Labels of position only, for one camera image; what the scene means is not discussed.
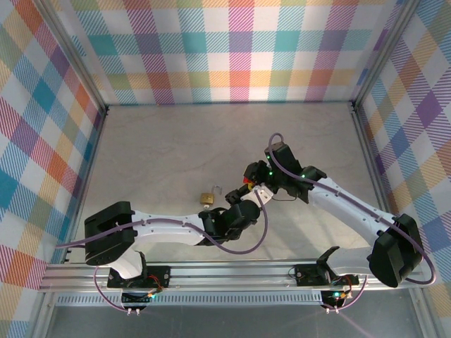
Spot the brass padlock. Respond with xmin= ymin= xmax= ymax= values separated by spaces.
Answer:
xmin=199 ymin=184 xmax=224 ymax=207

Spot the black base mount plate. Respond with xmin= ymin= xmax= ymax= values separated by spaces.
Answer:
xmin=293 ymin=263 xmax=340 ymax=287
xmin=106 ymin=265 xmax=172 ymax=290

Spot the aluminium side rail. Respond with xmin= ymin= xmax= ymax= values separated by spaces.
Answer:
xmin=350 ymin=101 xmax=407 ymax=260
xmin=62 ymin=107 xmax=109 ymax=264

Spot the purple cable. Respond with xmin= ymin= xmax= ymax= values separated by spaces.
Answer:
xmin=268 ymin=132 xmax=438 ymax=313
xmin=54 ymin=194 xmax=271 ymax=313

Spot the black controller box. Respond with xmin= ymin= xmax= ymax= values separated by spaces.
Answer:
xmin=321 ymin=287 xmax=354 ymax=315
xmin=121 ymin=290 xmax=158 ymax=316

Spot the orange wire bundle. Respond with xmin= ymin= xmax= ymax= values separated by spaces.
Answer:
xmin=147 ymin=275 xmax=167 ymax=295

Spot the aluminium corner post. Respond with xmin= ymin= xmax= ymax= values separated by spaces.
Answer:
xmin=351 ymin=0 xmax=422 ymax=107
xmin=37 ymin=0 xmax=109 ymax=114

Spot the slotted grey cable tray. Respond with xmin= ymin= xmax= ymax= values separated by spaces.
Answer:
xmin=54 ymin=292 xmax=325 ymax=308

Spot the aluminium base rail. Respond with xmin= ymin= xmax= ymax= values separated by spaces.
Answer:
xmin=38 ymin=258 xmax=424 ymax=294

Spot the thin black cable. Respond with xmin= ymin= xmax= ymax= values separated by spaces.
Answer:
xmin=273 ymin=191 xmax=301 ymax=202

